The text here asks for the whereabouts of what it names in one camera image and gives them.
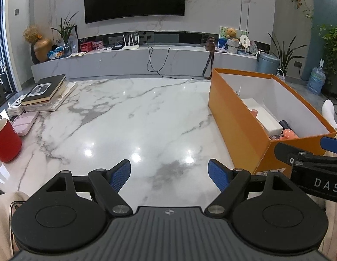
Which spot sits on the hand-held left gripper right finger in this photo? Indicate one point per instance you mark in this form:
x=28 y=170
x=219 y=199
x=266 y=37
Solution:
x=217 y=174

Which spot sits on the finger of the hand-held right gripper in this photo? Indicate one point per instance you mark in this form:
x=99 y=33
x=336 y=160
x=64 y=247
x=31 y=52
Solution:
x=334 y=144
x=290 y=152

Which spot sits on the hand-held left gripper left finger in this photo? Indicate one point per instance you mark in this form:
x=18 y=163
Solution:
x=121 y=174

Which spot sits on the pink cylinder roller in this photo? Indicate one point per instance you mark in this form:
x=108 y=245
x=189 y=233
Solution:
x=290 y=134

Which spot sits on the plaid wallet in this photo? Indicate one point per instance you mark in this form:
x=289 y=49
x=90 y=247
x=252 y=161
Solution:
x=275 y=137

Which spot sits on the black remote control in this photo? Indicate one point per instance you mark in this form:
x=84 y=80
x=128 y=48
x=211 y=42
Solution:
x=284 y=125

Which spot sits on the long white box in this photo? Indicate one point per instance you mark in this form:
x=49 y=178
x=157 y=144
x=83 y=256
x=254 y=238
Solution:
x=266 y=118

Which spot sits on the pink bottle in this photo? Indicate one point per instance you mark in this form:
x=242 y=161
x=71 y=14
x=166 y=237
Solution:
x=254 y=112

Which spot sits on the orange cardboard box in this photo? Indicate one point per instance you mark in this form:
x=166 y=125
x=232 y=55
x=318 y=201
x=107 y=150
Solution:
x=233 y=119

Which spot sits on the printed paper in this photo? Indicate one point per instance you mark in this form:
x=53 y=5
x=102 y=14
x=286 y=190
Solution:
x=266 y=173

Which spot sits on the person's white-socked foot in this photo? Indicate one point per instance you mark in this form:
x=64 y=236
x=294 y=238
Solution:
x=329 y=111

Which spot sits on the blue water jug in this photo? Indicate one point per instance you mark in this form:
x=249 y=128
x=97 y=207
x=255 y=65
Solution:
x=316 y=80

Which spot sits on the pink woven basket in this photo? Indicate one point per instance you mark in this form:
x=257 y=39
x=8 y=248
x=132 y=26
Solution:
x=281 y=76

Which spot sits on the blue trash can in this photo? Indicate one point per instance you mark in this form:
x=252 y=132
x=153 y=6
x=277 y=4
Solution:
x=268 y=64

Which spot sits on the stack of magazines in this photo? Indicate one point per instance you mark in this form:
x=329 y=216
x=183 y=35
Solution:
x=65 y=93

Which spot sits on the long-leaf potted plant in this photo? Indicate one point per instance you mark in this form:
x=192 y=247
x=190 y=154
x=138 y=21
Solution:
x=286 y=53

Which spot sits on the bushy green plant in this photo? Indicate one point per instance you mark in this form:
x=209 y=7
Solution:
x=332 y=43

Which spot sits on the pink flat case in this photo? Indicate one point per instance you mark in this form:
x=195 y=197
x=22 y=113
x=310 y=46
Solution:
x=24 y=122

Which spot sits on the decorative plate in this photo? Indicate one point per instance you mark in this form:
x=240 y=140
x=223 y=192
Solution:
x=254 y=48

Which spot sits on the marble television console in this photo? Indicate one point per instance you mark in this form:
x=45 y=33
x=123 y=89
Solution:
x=125 y=62

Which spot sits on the black hardcover book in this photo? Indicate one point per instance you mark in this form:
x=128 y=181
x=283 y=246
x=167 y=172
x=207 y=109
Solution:
x=43 y=88

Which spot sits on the red cup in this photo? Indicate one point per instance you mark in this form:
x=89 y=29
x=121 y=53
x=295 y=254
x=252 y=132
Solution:
x=6 y=144

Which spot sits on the grey round pot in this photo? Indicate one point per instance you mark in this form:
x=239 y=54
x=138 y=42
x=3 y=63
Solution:
x=233 y=46

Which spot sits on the white round hand fan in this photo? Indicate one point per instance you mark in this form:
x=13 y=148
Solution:
x=245 y=40

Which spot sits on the white box with round print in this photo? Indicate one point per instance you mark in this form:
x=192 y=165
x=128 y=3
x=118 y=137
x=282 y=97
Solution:
x=16 y=104

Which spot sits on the small black device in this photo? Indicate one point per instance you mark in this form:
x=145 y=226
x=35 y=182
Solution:
x=116 y=47

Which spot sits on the loose paper sheets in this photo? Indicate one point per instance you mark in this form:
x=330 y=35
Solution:
x=77 y=54

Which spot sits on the white router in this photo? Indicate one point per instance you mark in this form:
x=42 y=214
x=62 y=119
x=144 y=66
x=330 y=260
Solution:
x=131 y=46

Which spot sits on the brown teddy bear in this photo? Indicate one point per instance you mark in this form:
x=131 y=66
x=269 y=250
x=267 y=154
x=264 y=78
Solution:
x=231 y=33

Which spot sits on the blue snack packets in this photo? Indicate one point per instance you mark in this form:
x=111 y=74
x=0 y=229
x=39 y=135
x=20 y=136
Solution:
x=56 y=53

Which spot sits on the white plastic bag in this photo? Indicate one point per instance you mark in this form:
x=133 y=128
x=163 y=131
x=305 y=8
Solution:
x=73 y=43

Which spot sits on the dark vase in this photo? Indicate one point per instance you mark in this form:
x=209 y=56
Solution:
x=34 y=55

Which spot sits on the gold vase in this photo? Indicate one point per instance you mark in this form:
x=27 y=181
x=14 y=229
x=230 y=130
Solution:
x=42 y=49

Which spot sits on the green plant in glass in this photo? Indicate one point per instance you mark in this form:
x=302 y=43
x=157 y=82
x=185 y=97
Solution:
x=65 y=30

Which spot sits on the dried yellow flowers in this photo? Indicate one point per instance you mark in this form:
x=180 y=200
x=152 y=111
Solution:
x=32 y=34

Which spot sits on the dark wall socket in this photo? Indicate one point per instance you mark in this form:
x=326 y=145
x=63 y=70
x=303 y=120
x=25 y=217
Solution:
x=297 y=64

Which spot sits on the printed picture frame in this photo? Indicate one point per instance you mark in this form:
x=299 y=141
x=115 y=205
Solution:
x=223 y=42

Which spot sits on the black sliding door frame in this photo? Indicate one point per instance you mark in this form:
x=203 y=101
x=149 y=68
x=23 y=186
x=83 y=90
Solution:
x=5 y=46

